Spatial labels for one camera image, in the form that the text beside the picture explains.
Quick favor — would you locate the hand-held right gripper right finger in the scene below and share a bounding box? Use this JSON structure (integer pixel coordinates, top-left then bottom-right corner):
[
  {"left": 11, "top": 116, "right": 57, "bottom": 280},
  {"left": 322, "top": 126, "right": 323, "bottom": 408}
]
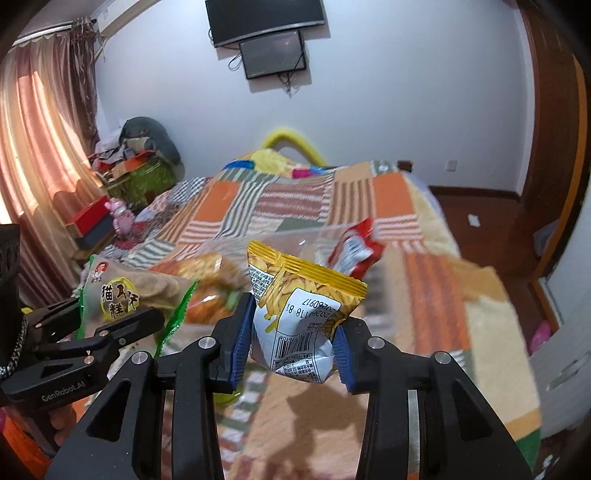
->
[{"left": 332, "top": 318, "right": 539, "bottom": 480}]

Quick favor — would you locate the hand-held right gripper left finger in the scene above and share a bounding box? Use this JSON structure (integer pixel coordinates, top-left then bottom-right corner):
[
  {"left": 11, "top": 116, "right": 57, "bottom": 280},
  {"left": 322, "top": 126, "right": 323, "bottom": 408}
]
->
[{"left": 44, "top": 292, "right": 257, "bottom": 480}]

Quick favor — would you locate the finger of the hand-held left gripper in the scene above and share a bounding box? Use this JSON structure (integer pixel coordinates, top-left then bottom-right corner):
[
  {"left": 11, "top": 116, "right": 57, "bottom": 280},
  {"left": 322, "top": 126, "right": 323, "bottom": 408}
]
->
[
  {"left": 21, "top": 296, "right": 83, "bottom": 340},
  {"left": 32, "top": 308, "right": 165, "bottom": 370}
]

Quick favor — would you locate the green edged snack bag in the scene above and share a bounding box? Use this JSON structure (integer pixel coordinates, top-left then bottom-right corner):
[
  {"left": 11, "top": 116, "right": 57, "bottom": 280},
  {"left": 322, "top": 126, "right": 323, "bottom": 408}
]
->
[{"left": 76, "top": 254, "right": 199, "bottom": 358}]

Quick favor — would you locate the yellow snack packet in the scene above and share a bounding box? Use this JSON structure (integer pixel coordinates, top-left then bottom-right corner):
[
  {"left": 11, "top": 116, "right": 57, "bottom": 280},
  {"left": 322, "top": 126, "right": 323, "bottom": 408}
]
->
[{"left": 247, "top": 240, "right": 368, "bottom": 384}]

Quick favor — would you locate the clear plastic bag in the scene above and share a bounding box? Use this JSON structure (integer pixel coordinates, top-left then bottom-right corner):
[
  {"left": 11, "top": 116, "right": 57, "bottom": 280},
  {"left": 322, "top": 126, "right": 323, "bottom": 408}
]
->
[{"left": 217, "top": 226, "right": 393, "bottom": 324}]

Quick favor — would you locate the clear bag of orange crisps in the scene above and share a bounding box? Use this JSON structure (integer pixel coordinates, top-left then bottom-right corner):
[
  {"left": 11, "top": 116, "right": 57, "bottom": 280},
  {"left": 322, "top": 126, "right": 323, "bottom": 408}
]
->
[{"left": 152, "top": 251, "right": 252, "bottom": 324}]

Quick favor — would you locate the red box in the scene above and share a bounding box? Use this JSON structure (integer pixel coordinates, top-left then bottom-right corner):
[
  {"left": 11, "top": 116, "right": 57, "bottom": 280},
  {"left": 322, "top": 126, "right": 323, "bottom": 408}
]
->
[{"left": 65, "top": 194, "right": 112, "bottom": 237}]

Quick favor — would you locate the pink toy figure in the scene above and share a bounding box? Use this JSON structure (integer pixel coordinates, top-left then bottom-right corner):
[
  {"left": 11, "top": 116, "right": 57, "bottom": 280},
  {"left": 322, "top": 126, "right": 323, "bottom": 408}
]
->
[{"left": 106, "top": 198, "right": 137, "bottom": 238}]

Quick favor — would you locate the patchwork blanket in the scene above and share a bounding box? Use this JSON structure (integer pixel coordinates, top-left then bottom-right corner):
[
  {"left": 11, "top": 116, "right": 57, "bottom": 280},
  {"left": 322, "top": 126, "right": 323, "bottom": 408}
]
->
[{"left": 69, "top": 148, "right": 543, "bottom": 480}]

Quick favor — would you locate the red snack packet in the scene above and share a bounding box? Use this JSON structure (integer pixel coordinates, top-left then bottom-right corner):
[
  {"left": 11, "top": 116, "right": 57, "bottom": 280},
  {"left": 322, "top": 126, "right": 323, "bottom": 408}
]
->
[{"left": 330, "top": 218, "right": 385, "bottom": 273}]

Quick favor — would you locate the green patterned bag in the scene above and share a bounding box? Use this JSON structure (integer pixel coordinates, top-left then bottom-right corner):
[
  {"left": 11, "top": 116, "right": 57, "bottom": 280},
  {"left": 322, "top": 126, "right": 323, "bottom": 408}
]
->
[{"left": 107, "top": 159, "right": 176, "bottom": 208}]

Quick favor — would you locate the orange cardboard box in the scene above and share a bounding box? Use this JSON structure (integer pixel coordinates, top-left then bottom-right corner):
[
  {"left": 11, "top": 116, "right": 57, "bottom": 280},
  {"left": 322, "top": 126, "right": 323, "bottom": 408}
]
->
[{"left": 111, "top": 154, "right": 155, "bottom": 178}]

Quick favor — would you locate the brown striped curtain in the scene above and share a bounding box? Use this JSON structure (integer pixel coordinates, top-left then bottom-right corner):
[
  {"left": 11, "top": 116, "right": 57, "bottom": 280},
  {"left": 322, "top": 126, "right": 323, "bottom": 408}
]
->
[{"left": 0, "top": 18, "right": 109, "bottom": 305}]

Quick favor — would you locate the pink slipper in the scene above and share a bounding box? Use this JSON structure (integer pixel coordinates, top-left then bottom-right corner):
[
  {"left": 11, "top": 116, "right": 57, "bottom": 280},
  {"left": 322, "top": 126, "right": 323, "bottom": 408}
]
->
[{"left": 531, "top": 320, "right": 553, "bottom": 352}]

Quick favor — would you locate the yellow curved tube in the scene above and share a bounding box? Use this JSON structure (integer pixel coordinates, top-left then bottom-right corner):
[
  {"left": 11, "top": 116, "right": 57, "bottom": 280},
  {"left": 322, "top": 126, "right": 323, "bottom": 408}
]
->
[{"left": 261, "top": 129, "right": 326, "bottom": 166}]

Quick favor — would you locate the small black monitor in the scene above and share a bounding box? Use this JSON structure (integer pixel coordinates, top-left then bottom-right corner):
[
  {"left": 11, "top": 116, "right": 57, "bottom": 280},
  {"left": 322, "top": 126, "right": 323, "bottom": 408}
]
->
[{"left": 239, "top": 29, "right": 308, "bottom": 80}]

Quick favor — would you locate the brown wooden door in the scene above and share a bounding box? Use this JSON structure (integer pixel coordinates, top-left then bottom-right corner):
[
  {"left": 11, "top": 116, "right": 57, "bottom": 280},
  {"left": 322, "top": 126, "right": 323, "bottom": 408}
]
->
[{"left": 521, "top": 0, "right": 588, "bottom": 278}]

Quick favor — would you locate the black wall television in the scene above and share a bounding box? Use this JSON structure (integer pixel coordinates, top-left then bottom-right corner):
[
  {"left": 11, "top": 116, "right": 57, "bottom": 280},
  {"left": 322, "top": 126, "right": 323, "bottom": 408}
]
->
[{"left": 204, "top": 0, "right": 325, "bottom": 48}]

